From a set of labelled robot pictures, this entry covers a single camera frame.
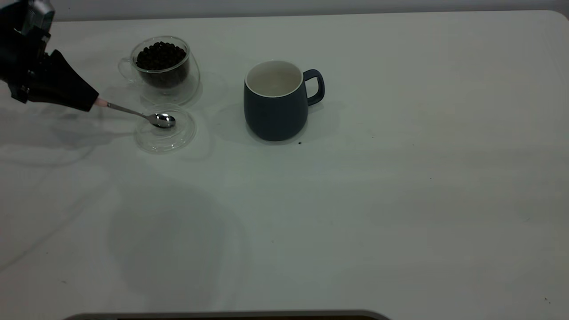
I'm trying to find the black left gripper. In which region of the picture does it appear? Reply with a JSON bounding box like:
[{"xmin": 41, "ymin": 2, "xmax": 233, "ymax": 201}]
[{"xmin": 0, "ymin": 0, "xmax": 99, "ymax": 112}]

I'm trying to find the pink handled metal spoon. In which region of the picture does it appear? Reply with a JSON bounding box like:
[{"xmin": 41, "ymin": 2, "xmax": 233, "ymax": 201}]
[{"xmin": 94, "ymin": 98, "xmax": 176, "ymax": 129}]

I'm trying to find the dark grey ceramic mug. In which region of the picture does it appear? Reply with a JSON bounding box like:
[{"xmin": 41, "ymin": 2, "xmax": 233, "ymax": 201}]
[{"xmin": 243, "ymin": 60, "xmax": 325, "ymax": 142}]

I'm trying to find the pile of coffee beans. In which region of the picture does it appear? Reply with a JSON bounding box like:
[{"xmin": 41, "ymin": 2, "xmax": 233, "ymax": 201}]
[{"xmin": 136, "ymin": 42, "xmax": 191, "ymax": 88}]

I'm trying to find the clear glass cup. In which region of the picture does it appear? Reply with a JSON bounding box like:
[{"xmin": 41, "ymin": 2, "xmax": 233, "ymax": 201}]
[{"xmin": 118, "ymin": 36, "xmax": 200, "ymax": 106}]

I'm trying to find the small clear glass dish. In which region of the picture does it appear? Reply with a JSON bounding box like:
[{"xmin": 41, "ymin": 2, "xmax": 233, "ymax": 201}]
[{"xmin": 135, "ymin": 104, "xmax": 197, "ymax": 155}]

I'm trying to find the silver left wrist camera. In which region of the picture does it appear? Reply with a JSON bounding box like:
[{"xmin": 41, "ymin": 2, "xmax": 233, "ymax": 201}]
[{"xmin": 20, "ymin": 0, "xmax": 55, "ymax": 36}]

